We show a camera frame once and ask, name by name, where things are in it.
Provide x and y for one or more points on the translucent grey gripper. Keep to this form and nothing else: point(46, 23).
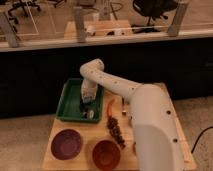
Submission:
point(88, 89)

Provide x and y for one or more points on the blue sponge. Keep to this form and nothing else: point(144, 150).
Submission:
point(87, 99)

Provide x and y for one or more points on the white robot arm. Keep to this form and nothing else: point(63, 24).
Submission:
point(158, 146)

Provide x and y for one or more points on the dark knife in tray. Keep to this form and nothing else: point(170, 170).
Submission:
point(88, 111)

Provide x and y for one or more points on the green plastic tray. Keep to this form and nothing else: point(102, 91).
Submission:
point(68, 106)

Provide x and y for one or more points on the orange carrot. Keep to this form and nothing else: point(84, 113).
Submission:
point(109, 108)

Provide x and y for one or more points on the bunch of dark grapes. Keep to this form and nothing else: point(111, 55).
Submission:
point(115, 132)

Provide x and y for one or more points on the wooden board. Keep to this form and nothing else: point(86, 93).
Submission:
point(91, 135)

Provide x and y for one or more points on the purple bowl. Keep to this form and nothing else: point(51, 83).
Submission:
point(66, 144)

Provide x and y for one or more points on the red-brown bowl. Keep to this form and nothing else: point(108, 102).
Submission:
point(106, 155)

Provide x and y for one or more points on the black office chair right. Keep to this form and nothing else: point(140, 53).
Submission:
point(152, 9)

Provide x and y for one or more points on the black office chair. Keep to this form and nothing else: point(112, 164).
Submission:
point(152, 9)
point(23, 4)

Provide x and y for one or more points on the black office chair left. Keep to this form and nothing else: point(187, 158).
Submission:
point(23, 4)

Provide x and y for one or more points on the grey window post middle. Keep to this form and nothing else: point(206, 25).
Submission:
point(79, 24)

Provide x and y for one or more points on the grey window post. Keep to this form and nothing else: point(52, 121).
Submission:
point(175, 26)
point(79, 24)
point(8, 30)

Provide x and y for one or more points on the grey window post left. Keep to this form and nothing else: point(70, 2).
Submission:
point(8, 30)

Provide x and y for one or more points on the grey window post right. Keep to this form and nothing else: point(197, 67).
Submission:
point(175, 26)

